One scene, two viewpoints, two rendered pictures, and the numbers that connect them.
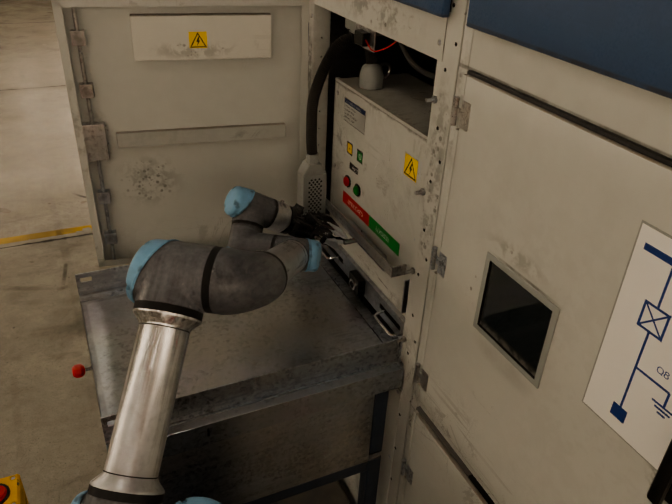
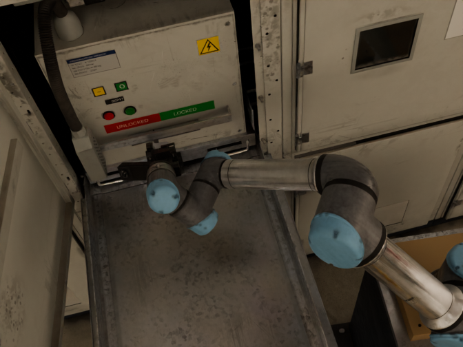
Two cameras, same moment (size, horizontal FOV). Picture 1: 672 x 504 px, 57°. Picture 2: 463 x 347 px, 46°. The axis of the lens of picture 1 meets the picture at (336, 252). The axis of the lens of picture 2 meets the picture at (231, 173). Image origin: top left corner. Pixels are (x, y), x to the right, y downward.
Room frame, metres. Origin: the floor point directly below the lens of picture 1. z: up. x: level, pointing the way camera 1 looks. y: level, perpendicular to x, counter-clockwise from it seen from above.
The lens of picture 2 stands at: (0.92, 0.84, 2.25)
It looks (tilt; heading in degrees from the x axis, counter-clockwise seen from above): 55 degrees down; 290
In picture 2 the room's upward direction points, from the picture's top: 9 degrees counter-clockwise
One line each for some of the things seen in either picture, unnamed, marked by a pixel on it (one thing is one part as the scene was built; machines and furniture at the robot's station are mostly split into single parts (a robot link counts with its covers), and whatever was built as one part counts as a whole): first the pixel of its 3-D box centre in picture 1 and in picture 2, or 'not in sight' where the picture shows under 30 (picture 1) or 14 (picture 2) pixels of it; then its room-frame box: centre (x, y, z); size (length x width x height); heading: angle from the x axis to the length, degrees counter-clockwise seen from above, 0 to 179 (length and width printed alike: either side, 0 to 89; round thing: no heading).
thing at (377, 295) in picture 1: (368, 280); (171, 152); (1.45, -0.09, 0.89); 0.54 x 0.05 x 0.06; 26
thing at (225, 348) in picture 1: (229, 334); (198, 275); (1.27, 0.26, 0.82); 0.68 x 0.62 x 0.06; 116
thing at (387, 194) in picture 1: (369, 199); (156, 102); (1.44, -0.08, 1.15); 0.48 x 0.01 x 0.48; 26
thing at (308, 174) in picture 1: (312, 190); (89, 151); (1.60, 0.07, 1.09); 0.08 x 0.05 x 0.17; 116
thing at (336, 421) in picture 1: (235, 433); not in sight; (1.27, 0.26, 0.46); 0.64 x 0.58 x 0.66; 116
